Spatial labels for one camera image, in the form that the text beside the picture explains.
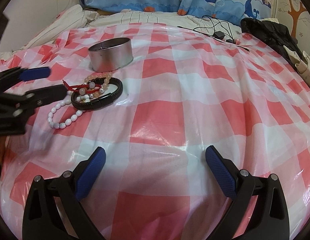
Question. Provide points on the round silver metal tin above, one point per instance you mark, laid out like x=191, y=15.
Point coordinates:
x=110, y=55

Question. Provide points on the black jacket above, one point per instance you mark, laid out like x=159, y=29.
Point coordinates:
x=274, y=35

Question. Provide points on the white striped blanket roll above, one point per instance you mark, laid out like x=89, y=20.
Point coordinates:
x=73, y=18

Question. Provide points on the white striped bedsheet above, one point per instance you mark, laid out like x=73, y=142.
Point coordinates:
x=204, y=25

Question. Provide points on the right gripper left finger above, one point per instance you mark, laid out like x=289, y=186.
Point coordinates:
x=42, y=220

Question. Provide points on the blue whale pillow right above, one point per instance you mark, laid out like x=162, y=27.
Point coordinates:
x=232, y=11

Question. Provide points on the white patterned cloth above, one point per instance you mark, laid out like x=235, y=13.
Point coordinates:
x=302, y=64

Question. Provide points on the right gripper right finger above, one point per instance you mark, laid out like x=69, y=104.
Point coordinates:
x=269, y=219

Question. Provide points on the red white checkered plastic cloth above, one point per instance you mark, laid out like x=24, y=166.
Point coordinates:
x=182, y=93

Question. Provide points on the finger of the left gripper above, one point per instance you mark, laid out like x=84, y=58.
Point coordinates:
x=39, y=97
x=13, y=76

